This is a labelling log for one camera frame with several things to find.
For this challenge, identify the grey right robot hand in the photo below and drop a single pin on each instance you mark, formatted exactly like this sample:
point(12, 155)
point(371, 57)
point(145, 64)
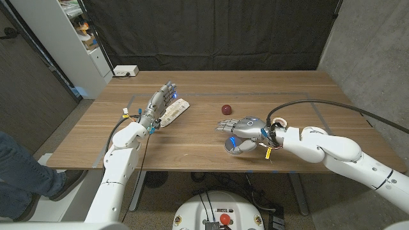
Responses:
point(250, 127)

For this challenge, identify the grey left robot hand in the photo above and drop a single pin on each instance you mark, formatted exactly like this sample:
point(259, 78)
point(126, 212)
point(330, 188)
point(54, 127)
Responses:
point(158, 103)

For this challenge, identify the grey metal jar lid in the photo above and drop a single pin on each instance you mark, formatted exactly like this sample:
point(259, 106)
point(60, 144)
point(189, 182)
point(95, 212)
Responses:
point(228, 145)

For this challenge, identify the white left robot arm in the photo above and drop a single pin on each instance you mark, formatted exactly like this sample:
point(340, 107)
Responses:
point(119, 163)

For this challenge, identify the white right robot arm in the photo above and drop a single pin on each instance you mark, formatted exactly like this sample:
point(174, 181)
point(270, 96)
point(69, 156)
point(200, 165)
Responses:
point(335, 150)

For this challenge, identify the yellowish tape roll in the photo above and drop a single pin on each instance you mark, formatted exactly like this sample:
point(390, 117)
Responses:
point(284, 120)

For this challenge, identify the cream patterned flat case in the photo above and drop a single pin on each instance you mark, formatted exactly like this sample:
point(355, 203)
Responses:
point(176, 108)

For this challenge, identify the small red apple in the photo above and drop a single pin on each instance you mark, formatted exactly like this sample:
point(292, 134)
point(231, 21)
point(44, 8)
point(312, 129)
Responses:
point(226, 109)

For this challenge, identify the white power strip box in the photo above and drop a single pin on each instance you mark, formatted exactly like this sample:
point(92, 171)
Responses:
point(126, 70)

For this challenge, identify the black round floor fan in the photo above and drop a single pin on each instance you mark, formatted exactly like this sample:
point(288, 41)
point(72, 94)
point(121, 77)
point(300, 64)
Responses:
point(155, 179)

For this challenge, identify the white robot torso base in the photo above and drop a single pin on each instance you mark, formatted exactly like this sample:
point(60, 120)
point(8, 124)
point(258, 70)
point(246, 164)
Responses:
point(243, 207)

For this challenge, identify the grey metal table leg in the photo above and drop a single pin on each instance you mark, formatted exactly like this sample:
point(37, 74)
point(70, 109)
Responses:
point(140, 191)
point(299, 195)

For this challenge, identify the black backdrop curtain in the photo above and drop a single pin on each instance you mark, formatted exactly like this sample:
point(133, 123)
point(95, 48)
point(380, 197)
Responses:
point(207, 32)

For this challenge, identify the cardboard box on shelf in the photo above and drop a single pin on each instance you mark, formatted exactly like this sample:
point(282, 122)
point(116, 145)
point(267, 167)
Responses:
point(91, 43)

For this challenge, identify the black backdrop stand pole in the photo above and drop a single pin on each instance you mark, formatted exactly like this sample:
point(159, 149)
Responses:
point(96, 36)

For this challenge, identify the red emergency stop button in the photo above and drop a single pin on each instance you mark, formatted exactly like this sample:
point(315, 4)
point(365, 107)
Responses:
point(225, 219)

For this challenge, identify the orange toy on shelf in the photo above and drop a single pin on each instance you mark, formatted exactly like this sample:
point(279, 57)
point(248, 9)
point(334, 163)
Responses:
point(83, 28)

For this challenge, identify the white shelf cabinet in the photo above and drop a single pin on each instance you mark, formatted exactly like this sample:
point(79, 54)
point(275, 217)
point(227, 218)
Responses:
point(57, 41)

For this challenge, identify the dark shoe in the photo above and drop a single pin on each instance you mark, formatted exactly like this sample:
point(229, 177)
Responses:
point(68, 183)
point(28, 209)

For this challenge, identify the white floor platform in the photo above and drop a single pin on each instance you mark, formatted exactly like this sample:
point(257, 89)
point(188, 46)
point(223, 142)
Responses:
point(64, 209)

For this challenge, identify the person leg in blue jeans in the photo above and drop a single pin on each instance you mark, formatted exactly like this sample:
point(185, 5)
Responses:
point(22, 175)

